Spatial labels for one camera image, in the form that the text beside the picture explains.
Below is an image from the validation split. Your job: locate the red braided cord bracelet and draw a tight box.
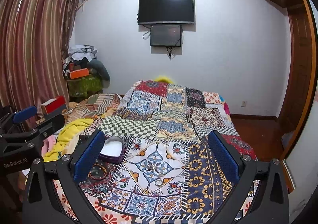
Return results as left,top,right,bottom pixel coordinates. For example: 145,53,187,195
88,163,111,181

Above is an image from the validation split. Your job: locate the pink cloth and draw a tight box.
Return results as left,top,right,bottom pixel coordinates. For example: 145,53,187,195
41,135,57,157

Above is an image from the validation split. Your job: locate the purple heart-shaped tin box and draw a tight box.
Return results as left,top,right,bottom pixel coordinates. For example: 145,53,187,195
98,136,127,164

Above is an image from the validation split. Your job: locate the red and white box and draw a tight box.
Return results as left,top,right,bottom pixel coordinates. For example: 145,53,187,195
41,96,65,114

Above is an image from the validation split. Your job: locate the yellow blanket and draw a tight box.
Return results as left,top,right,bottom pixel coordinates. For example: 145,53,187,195
43,119,94,162

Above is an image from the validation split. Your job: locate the beige striped bed sheet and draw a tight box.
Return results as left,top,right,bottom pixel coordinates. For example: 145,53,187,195
62,93,121,124

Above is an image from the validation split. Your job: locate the colourful patchwork bed cover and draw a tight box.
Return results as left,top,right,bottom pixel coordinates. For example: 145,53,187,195
63,80,257,223

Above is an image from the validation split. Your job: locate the orange box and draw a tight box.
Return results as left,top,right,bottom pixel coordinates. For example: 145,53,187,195
68,68,89,80

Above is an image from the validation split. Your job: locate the grey round cushion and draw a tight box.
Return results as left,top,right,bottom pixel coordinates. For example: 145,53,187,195
87,59,110,81

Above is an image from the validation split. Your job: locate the pile of white papers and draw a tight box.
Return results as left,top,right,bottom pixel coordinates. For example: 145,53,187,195
63,44,98,65

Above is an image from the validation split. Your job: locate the red striped curtain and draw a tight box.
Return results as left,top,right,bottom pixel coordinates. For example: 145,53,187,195
1,0,79,110

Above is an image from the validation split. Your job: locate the brown wooden wardrobe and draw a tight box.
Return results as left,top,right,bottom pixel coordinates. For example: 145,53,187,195
270,0,317,159

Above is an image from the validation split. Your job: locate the small black wall monitor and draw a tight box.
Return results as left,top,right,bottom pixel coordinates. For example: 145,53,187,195
150,24,182,47

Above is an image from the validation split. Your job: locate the large black wall television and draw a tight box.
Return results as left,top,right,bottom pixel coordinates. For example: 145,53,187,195
138,0,195,24

